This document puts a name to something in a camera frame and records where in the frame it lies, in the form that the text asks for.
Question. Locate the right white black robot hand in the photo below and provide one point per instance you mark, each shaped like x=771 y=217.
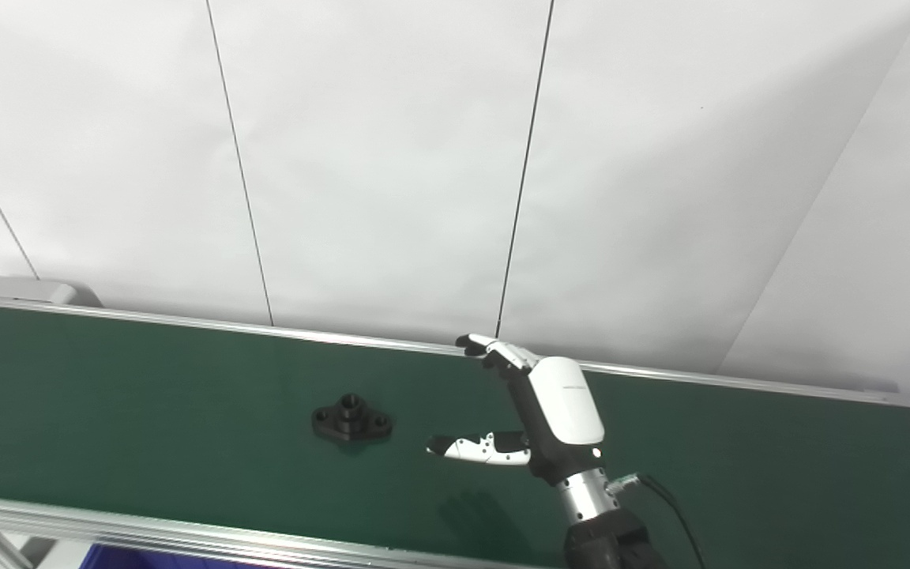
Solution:
x=565 y=403

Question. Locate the black flanged metal part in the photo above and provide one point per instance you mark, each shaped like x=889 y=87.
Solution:
x=351 y=419

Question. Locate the green conveyor belt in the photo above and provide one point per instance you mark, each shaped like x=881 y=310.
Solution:
x=186 y=442

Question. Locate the grey conveyor motor housing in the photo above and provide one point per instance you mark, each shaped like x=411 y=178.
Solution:
x=28 y=291

